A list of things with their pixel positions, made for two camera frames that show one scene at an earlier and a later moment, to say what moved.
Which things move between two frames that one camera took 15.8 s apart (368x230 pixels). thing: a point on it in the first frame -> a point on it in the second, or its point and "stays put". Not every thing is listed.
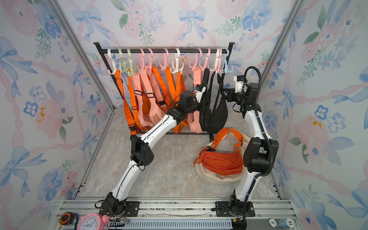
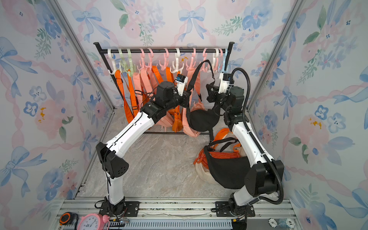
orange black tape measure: (68, 218) stays put
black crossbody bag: (213, 121) -> (230, 172)
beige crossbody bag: (207, 176) -> (203, 173)
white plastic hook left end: (114, 70) stays put
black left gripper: (201, 106) -> (186, 98)
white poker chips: (286, 223) stays put
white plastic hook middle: (177, 52) stays put
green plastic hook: (131, 67) stays put
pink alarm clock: (93, 221) stays put
